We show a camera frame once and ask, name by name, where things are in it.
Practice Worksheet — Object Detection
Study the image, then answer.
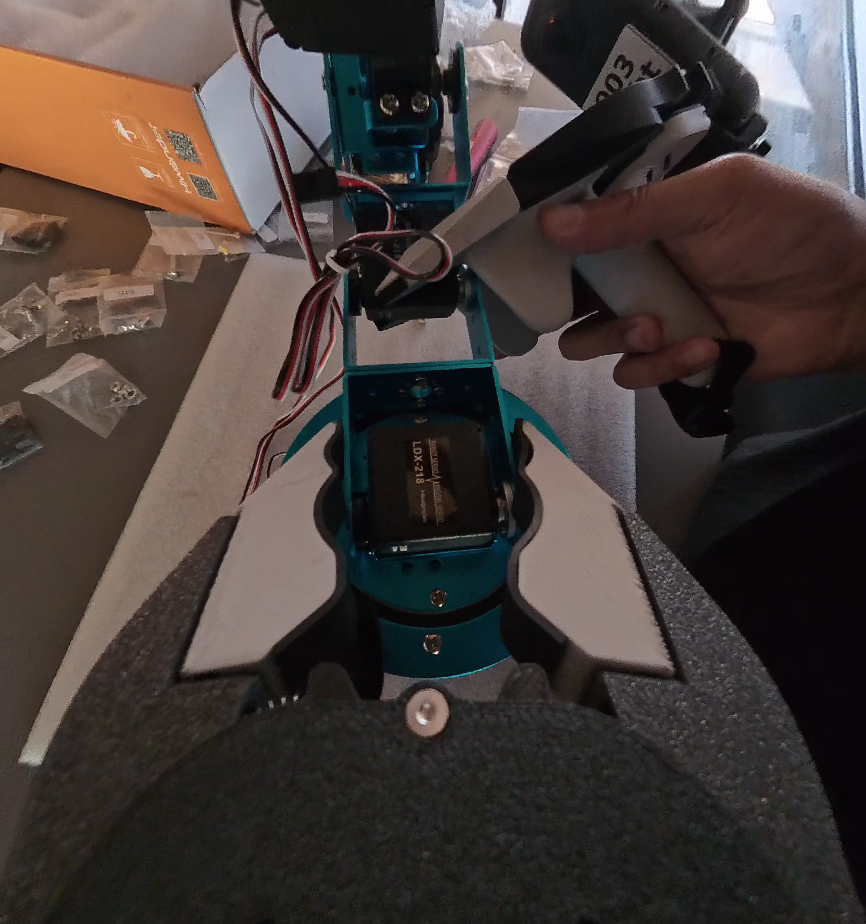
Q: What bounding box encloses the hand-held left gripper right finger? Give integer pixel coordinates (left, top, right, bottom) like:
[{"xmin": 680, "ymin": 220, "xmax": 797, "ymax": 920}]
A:
[{"xmin": 505, "ymin": 423, "xmax": 679, "ymax": 682}]

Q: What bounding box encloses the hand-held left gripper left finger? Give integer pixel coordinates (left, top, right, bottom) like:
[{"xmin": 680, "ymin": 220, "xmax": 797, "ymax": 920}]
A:
[{"xmin": 179, "ymin": 423, "xmax": 353, "ymax": 682}]

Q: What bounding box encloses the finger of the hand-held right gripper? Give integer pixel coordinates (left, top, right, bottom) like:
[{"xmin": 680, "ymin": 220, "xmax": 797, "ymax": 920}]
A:
[
  {"xmin": 364, "ymin": 268, "xmax": 480, "ymax": 333},
  {"xmin": 399, "ymin": 177, "xmax": 552, "ymax": 290}
]

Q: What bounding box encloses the red white black servo cable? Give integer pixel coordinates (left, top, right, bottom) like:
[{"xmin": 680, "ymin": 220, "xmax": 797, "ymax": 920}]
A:
[{"xmin": 228, "ymin": 0, "xmax": 460, "ymax": 503}]

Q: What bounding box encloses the blue toy robot arm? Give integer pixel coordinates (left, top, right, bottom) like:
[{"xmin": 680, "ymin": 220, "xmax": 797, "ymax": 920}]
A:
[{"xmin": 243, "ymin": 0, "xmax": 567, "ymax": 708}]

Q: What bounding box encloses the dark grey desk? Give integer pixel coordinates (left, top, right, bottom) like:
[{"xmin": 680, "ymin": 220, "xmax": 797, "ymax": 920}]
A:
[{"xmin": 0, "ymin": 152, "xmax": 694, "ymax": 924}]

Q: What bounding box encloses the person's right hand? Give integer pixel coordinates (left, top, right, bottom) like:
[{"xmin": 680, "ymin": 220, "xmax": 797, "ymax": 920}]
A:
[{"xmin": 537, "ymin": 151, "xmax": 866, "ymax": 394}]

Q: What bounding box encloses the white foam sheet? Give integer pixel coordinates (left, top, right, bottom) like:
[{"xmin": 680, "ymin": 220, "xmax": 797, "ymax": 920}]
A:
[{"xmin": 19, "ymin": 249, "xmax": 639, "ymax": 769}]

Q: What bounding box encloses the pile of small parts bags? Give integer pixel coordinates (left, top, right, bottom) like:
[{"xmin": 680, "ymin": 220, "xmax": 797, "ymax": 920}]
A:
[{"xmin": 0, "ymin": 205, "xmax": 258, "ymax": 486}]

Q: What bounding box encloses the red-handled tool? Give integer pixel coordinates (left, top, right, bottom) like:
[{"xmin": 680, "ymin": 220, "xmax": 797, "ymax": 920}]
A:
[{"xmin": 466, "ymin": 116, "xmax": 502, "ymax": 192}]

